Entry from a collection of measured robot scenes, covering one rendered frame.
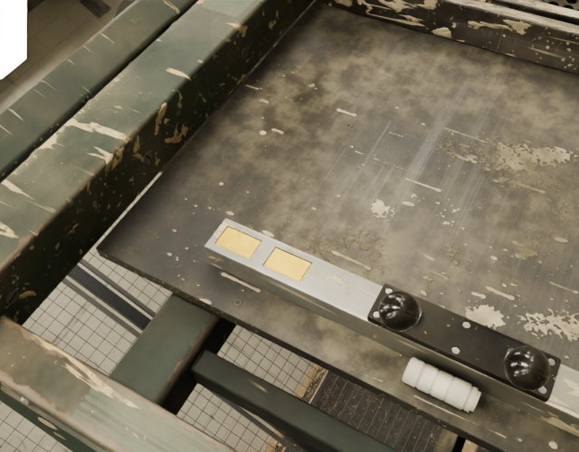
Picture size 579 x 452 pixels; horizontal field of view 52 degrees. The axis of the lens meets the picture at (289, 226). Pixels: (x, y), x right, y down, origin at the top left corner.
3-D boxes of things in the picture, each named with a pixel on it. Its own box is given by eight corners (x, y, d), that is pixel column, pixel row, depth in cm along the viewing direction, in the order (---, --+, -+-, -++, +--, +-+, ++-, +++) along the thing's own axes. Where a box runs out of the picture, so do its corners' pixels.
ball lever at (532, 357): (527, 386, 62) (543, 401, 49) (491, 369, 63) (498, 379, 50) (540, 352, 62) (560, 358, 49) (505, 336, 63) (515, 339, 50)
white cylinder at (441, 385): (400, 385, 66) (469, 419, 63) (402, 374, 63) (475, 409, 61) (410, 362, 67) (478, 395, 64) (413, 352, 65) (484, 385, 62)
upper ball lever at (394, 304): (419, 336, 66) (408, 338, 53) (387, 322, 67) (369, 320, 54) (432, 305, 66) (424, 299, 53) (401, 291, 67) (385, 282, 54)
